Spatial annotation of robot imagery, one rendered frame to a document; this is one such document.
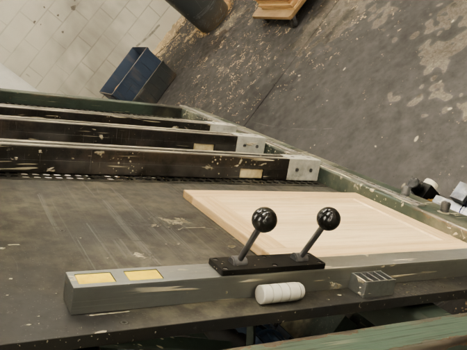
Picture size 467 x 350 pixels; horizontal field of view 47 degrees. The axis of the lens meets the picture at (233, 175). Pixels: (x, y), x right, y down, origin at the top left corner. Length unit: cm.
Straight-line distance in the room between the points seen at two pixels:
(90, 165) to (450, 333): 97
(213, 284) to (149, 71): 477
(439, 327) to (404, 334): 7
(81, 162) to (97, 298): 72
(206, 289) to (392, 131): 238
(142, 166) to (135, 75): 400
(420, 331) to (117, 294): 41
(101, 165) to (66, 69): 492
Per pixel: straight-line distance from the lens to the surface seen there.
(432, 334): 79
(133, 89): 546
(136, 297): 78
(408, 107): 315
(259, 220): 77
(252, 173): 164
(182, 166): 153
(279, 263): 89
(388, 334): 75
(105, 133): 180
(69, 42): 633
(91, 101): 262
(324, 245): 113
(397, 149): 299
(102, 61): 643
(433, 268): 113
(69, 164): 143
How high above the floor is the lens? 202
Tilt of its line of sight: 32 degrees down
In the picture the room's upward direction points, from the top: 50 degrees counter-clockwise
